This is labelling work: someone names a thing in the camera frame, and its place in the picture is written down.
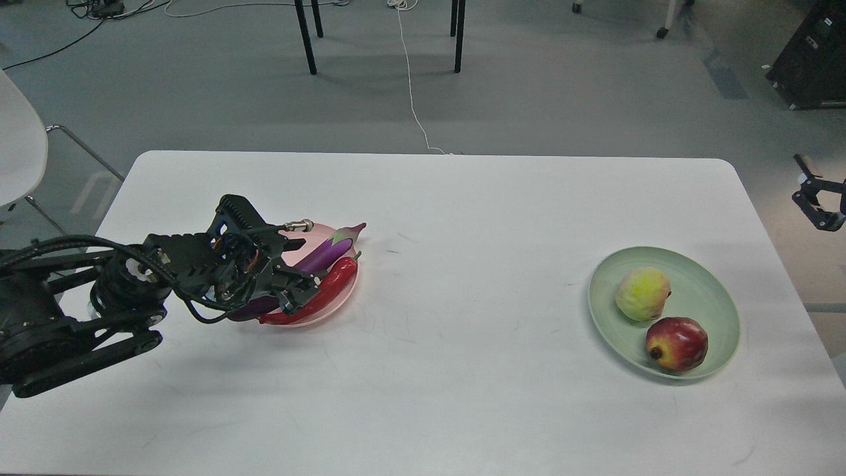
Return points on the black equipment case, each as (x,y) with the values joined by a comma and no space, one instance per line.
(809,73)

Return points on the yellow-green guava fruit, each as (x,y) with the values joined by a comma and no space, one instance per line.
(643,293)

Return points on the red pomegranate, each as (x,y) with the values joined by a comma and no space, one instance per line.
(677,344)

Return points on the red chili pepper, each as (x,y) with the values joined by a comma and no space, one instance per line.
(334,290)

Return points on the green plate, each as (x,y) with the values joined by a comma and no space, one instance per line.
(696,293)

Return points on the chair caster legs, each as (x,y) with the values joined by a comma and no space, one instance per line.
(664,15)

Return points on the purple eggplant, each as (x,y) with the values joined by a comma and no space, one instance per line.
(314,263)

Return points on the black table legs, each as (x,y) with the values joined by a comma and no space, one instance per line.
(309,21)

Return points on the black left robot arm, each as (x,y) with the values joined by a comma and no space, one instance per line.
(78,304)

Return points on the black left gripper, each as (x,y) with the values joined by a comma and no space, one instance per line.
(236,260)

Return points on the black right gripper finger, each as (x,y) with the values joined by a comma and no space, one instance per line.
(811,184)

